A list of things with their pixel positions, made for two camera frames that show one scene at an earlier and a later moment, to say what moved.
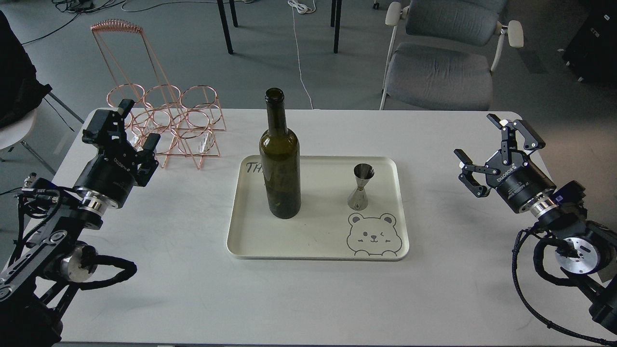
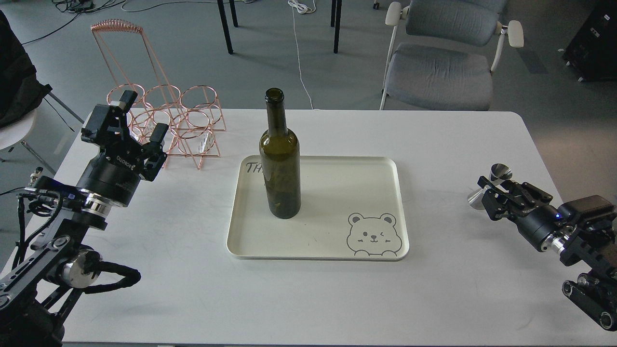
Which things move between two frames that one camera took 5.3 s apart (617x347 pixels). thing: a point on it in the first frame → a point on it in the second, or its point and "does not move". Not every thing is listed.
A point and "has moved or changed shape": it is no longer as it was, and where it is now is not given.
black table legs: [336, 23] does not move
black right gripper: [517, 178] → [536, 223]
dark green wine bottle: [280, 162] does not move
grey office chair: [442, 53] does not move
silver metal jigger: [357, 200] has moved or changed shape
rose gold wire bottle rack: [187, 118] does not move
